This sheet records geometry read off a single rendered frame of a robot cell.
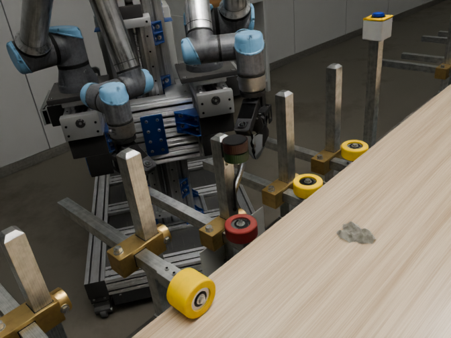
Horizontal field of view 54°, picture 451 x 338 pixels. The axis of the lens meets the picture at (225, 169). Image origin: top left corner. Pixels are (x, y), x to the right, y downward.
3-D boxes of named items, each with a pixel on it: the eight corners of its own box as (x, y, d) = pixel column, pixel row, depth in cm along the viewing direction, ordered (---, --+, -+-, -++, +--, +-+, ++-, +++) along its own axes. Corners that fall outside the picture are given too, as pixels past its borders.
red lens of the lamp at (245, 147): (217, 150, 102) (216, 141, 101) (234, 140, 106) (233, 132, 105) (236, 157, 99) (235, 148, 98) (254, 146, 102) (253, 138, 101)
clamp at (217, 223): (201, 244, 115) (198, 229, 112) (235, 219, 123) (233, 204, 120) (215, 253, 111) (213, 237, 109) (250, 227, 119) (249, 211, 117)
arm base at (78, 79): (62, 84, 176) (54, 59, 171) (100, 78, 178) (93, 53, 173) (57, 96, 163) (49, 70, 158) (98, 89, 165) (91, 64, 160)
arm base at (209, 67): (184, 64, 183) (180, 40, 178) (219, 59, 184) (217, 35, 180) (188, 75, 170) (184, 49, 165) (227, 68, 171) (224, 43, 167)
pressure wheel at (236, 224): (221, 259, 112) (217, 223, 107) (242, 243, 117) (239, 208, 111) (245, 273, 107) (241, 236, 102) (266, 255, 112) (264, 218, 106)
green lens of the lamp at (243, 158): (218, 159, 104) (217, 151, 103) (235, 149, 107) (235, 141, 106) (237, 166, 100) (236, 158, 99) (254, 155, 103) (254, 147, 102)
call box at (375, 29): (361, 41, 148) (362, 17, 144) (371, 37, 152) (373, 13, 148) (381, 43, 143) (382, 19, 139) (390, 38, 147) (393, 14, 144)
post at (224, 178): (229, 284, 128) (209, 135, 104) (237, 277, 130) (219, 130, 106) (237, 290, 126) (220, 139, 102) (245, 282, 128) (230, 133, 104)
